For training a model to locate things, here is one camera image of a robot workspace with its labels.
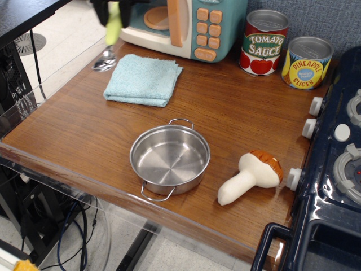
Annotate toy microwave oven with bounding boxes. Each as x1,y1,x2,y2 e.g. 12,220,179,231
119,1,248,63

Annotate blue cable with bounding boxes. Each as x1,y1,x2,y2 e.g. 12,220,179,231
56,200,88,271

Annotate green handled metal spoon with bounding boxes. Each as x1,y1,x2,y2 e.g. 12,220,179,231
91,1,122,72

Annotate yellow fuzzy object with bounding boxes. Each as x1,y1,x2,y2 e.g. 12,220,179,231
13,260,39,271

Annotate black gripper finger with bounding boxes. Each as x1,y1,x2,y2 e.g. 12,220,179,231
119,0,132,28
94,0,109,26

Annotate black cable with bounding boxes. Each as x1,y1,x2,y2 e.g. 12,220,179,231
39,197,99,271

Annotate stainless steel pot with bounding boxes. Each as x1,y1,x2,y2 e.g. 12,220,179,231
130,118,211,202

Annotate white stove knob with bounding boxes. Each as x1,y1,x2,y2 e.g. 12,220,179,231
309,97,323,117
302,119,317,139
286,168,302,191

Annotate black computer tower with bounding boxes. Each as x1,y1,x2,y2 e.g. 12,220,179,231
0,42,32,113

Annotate black desk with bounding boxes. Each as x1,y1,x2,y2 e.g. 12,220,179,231
1,0,70,48

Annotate orange toy plate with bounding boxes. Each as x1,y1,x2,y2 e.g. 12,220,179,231
143,6,169,30

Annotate tomato sauce can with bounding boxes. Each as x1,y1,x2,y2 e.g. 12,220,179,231
239,9,289,76

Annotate plush mushroom toy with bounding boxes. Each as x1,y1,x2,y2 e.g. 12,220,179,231
217,150,284,206

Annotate pineapple slices can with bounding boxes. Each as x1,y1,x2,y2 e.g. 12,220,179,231
281,36,334,90

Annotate dark blue toy stove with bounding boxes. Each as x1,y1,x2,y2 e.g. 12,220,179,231
252,47,360,270

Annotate light blue folded cloth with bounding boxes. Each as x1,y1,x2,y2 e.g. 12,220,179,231
103,54,183,107

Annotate black table leg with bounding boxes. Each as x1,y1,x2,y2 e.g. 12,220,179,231
116,229,154,271

